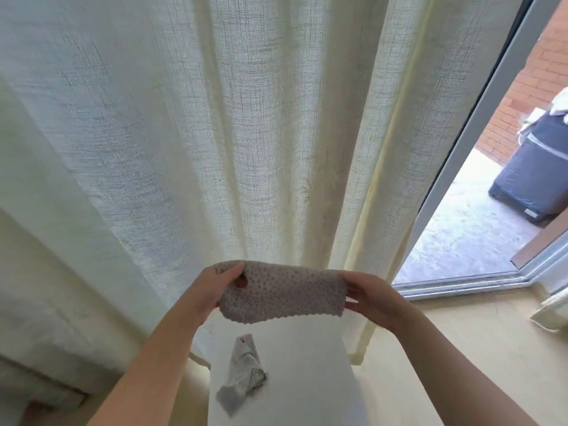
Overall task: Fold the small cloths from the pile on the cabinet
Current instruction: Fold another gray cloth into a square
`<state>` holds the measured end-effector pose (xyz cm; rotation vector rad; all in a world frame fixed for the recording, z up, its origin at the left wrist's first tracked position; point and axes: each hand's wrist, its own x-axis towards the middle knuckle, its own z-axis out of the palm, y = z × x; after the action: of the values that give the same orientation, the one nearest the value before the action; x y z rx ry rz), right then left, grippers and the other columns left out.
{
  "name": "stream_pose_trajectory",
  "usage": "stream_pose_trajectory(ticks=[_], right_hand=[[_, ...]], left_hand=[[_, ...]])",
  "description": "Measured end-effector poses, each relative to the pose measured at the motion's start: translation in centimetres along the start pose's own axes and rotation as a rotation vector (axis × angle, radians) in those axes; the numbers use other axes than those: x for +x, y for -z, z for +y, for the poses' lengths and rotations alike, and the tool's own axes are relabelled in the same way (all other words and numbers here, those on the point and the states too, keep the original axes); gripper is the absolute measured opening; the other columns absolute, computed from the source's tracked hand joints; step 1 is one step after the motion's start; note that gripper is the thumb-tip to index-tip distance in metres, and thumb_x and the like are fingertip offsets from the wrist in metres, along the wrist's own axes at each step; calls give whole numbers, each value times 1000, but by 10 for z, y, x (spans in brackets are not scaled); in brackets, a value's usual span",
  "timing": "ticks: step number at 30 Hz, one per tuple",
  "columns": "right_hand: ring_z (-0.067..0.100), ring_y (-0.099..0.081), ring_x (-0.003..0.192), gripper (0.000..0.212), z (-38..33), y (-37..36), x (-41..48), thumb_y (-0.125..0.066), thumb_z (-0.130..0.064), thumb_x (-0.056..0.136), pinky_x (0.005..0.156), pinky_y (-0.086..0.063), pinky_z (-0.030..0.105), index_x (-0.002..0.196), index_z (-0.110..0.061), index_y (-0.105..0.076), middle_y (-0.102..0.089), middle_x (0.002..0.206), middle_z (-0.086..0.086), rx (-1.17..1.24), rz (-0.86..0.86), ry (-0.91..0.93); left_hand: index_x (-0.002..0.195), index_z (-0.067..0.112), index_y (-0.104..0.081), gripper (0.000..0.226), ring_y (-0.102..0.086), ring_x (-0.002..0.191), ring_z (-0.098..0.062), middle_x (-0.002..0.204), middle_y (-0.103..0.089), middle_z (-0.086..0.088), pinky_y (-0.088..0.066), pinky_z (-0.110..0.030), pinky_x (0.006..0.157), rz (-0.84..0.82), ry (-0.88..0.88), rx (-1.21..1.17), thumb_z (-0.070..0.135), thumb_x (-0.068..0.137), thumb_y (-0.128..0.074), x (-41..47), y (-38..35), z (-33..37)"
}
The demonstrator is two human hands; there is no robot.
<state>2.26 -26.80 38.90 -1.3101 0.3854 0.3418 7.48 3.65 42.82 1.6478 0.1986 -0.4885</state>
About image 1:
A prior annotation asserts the person's left hand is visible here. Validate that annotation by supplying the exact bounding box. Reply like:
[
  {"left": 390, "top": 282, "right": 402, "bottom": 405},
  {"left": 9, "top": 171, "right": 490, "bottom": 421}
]
[{"left": 180, "top": 260, "right": 250, "bottom": 327}]

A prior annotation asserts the person's right hand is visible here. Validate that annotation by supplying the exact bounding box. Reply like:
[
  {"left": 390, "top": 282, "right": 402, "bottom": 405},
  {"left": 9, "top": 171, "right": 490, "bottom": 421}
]
[{"left": 339, "top": 269, "right": 413, "bottom": 334}]

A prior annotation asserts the pile of dotted cloths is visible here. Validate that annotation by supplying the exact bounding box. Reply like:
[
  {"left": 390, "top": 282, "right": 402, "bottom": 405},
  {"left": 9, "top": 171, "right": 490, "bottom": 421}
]
[
  {"left": 215, "top": 331, "right": 269, "bottom": 417},
  {"left": 215, "top": 259, "right": 350, "bottom": 325}
]

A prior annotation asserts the person's right forearm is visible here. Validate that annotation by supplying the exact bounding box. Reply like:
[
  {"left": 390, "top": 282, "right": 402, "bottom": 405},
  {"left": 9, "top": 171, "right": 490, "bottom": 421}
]
[{"left": 390, "top": 304, "right": 539, "bottom": 426}]

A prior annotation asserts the person's left forearm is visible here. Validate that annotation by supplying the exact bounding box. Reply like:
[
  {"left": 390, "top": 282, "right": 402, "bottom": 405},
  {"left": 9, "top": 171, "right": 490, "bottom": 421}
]
[{"left": 87, "top": 306, "right": 214, "bottom": 426}]

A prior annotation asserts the white table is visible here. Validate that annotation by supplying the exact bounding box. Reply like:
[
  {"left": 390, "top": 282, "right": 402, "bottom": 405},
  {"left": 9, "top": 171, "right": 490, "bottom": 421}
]
[{"left": 206, "top": 310, "right": 371, "bottom": 426}]

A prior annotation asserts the brown wooden board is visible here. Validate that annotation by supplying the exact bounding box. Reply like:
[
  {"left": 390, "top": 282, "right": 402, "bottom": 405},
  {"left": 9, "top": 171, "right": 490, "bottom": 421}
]
[{"left": 510, "top": 206, "right": 568, "bottom": 270}]

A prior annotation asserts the white linen curtain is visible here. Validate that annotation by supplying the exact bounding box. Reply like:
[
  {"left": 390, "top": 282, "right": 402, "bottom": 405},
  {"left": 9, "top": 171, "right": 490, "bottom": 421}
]
[{"left": 0, "top": 0, "right": 534, "bottom": 409}]

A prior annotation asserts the dark blue tarpaulin cover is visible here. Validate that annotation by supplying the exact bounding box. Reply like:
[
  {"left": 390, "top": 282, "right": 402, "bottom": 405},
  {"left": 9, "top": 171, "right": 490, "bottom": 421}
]
[{"left": 488, "top": 111, "right": 568, "bottom": 228}]

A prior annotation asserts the white patterned cloth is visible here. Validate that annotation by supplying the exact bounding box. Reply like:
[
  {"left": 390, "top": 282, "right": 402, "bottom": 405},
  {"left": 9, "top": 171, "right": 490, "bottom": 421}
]
[{"left": 518, "top": 86, "right": 568, "bottom": 144}]

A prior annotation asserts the white sliding door frame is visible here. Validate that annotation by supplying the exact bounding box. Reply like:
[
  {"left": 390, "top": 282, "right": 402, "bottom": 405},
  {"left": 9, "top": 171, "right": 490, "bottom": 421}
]
[{"left": 392, "top": 0, "right": 568, "bottom": 302}]

